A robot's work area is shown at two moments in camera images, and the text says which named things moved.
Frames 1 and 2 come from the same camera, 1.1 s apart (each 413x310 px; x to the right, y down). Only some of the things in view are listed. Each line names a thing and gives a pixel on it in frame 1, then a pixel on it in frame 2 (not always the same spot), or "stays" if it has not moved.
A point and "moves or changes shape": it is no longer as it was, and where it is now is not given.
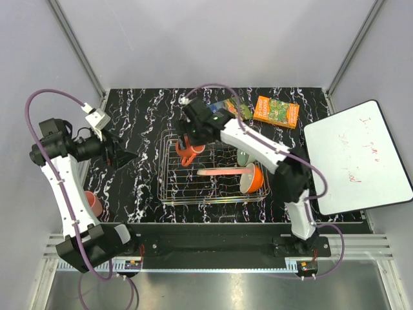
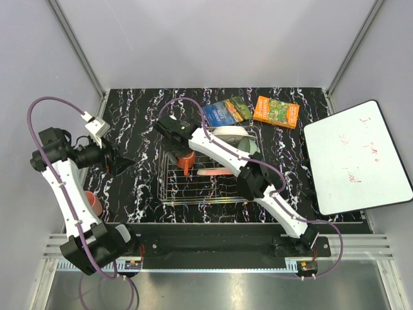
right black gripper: x=183 y=128 to x=169 y=145
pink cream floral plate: x=225 y=170 stays
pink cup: x=94 y=203 stays
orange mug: x=188 y=154 moves or changes shape
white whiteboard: x=355 y=151 stays
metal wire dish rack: x=212 y=175 stays
